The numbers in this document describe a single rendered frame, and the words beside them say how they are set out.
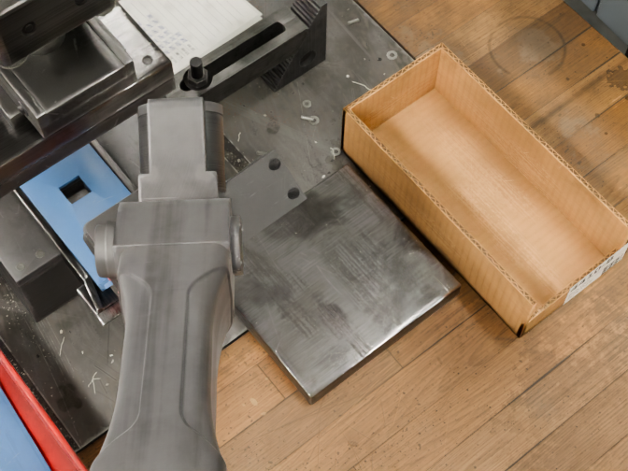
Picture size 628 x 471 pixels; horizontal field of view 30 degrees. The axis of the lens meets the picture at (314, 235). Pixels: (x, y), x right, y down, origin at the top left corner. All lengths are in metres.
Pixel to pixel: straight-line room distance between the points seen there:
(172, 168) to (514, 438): 0.42
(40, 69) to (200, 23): 0.33
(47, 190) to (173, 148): 0.29
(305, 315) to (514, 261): 0.20
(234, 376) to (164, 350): 0.43
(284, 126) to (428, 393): 0.30
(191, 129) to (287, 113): 0.40
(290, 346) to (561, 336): 0.24
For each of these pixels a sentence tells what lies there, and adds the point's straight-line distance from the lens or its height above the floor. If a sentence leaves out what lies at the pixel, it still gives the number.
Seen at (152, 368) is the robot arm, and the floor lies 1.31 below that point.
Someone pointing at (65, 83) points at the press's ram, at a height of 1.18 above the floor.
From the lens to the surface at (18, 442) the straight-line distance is 1.02.
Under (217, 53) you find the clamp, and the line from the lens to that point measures 1.10.
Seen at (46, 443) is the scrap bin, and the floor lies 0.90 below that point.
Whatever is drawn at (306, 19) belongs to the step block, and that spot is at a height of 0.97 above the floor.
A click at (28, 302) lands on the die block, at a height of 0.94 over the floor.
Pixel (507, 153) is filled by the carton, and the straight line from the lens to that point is 1.12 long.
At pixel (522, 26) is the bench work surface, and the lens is 1.23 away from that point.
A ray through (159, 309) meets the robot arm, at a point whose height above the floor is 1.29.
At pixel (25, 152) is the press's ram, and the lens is 0.86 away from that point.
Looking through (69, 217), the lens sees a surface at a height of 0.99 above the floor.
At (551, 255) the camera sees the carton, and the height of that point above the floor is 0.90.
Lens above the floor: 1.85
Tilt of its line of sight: 62 degrees down
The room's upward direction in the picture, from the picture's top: 1 degrees clockwise
